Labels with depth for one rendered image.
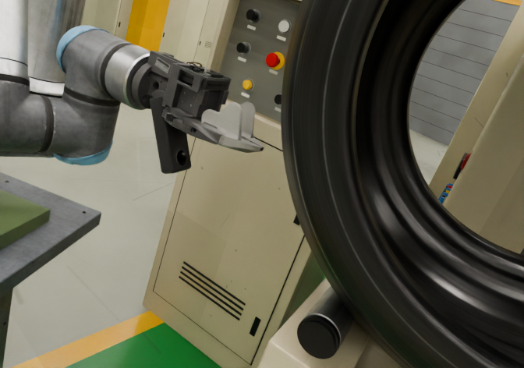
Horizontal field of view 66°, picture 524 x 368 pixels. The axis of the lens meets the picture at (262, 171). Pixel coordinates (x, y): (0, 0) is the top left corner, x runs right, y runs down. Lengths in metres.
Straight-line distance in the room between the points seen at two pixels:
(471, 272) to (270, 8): 0.93
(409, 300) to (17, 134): 0.56
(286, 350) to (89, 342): 1.20
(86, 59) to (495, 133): 0.63
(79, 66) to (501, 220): 0.70
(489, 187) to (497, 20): 9.16
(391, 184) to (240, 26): 0.84
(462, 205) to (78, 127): 0.63
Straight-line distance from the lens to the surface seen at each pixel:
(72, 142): 0.71
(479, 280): 0.67
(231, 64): 1.34
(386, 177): 0.64
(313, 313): 0.44
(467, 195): 0.73
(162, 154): 0.61
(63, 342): 1.61
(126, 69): 0.62
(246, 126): 0.56
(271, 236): 1.28
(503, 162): 0.72
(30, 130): 0.68
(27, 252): 0.96
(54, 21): 0.91
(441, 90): 9.82
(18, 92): 0.68
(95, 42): 0.68
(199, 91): 0.55
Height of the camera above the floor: 1.17
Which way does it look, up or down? 19 degrees down
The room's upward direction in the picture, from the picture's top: 19 degrees clockwise
